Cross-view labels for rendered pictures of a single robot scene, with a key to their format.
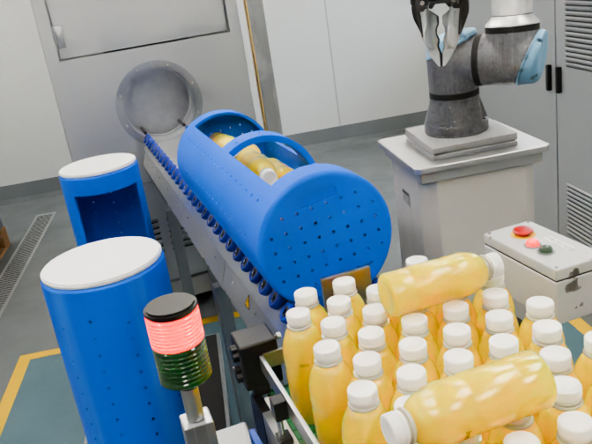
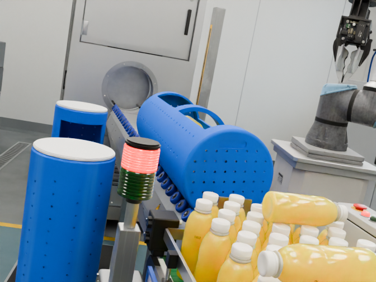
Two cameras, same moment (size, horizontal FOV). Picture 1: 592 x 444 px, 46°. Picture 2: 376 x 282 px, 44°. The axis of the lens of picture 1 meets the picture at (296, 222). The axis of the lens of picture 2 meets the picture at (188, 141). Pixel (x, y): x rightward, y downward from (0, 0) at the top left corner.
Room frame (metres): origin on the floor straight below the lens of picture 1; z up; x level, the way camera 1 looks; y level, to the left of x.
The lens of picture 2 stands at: (-0.06, 0.09, 1.42)
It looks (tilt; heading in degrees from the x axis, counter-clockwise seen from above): 10 degrees down; 0
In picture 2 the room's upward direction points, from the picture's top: 10 degrees clockwise
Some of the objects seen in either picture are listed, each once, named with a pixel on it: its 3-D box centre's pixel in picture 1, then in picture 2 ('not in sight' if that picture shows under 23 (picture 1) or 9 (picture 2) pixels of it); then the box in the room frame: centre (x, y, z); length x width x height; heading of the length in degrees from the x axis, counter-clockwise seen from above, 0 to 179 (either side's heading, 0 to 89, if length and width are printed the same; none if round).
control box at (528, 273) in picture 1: (542, 269); (366, 234); (1.10, -0.41, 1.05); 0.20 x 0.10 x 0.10; 17
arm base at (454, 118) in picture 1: (455, 108); (328, 132); (1.64, -0.42, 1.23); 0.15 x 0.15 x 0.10
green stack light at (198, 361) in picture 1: (181, 358); (136, 181); (0.74, 0.16, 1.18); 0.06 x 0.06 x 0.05
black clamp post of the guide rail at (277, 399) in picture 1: (281, 419); (170, 268); (0.94, 0.07, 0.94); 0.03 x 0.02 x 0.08; 17
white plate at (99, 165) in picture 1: (97, 165); (82, 106); (2.51, 0.68, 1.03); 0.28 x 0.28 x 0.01
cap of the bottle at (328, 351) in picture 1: (327, 351); (220, 225); (0.88, -0.02, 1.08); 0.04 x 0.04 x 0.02
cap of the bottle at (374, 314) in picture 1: (374, 314); (255, 217); (0.97, -0.10, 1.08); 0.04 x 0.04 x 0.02
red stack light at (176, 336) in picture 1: (174, 325); (140, 156); (0.74, 0.16, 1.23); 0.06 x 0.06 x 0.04
